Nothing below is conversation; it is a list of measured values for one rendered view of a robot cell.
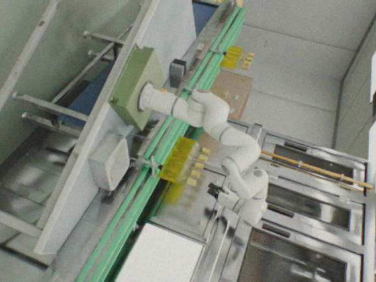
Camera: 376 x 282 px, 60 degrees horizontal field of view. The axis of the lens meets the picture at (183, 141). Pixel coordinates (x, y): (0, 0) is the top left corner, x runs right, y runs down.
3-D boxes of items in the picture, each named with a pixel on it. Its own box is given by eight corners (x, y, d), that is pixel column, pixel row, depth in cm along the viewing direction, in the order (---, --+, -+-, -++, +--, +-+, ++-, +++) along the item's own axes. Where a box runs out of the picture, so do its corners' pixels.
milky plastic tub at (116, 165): (96, 187, 156) (112, 192, 154) (88, 157, 139) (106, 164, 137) (114, 159, 166) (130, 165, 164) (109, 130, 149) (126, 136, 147)
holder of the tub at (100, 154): (97, 192, 160) (111, 197, 158) (87, 157, 139) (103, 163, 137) (115, 165, 170) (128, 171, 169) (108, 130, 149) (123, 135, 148)
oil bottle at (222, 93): (198, 92, 241) (233, 102, 236) (198, 87, 237) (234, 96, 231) (201, 87, 244) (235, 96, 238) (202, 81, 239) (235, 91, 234)
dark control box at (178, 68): (169, 75, 206) (181, 79, 204) (169, 65, 200) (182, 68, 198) (174, 68, 211) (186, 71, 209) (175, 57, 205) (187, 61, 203)
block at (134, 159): (127, 168, 170) (140, 173, 168) (126, 157, 163) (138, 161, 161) (130, 163, 172) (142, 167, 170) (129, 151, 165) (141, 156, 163)
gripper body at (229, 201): (240, 206, 171) (222, 194, 175) (243, 196, 163) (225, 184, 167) (233, 216, 167) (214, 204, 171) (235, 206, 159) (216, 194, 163)
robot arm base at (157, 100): (134, 104, 145) (165, 114, 142) (143, 77, 146) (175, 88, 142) (143, 111, 160) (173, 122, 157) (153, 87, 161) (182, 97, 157)
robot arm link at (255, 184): (244, 168, 151) (220, 187, 146) (244, 138, 135) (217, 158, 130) (271, 190, 141) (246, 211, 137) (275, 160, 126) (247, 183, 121)
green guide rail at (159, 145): (143, 158, 166) (157, 163, 164) (142, 157, 165) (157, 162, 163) (237, 6, 274) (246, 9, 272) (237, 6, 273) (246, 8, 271)
